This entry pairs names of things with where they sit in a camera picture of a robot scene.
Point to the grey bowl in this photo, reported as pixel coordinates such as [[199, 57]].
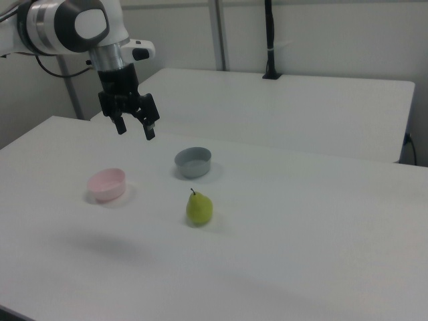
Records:
[[194, 165]]

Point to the pink bowl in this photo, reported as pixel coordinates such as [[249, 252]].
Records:
[[107, 187]]

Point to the black camera pole with clamp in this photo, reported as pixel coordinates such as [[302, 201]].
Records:
[[270, 33]]

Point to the white side table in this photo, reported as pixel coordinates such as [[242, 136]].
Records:
[[267, 110]]

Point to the green pear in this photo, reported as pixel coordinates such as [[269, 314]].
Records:
[[199, 209]]

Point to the grey metal frame post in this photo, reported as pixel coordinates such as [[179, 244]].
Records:
[[72, 90], [219, 33]]

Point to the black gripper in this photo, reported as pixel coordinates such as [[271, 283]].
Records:
[[118, 83]]

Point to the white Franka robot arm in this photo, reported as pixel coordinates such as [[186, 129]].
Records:
[[50, 26]]

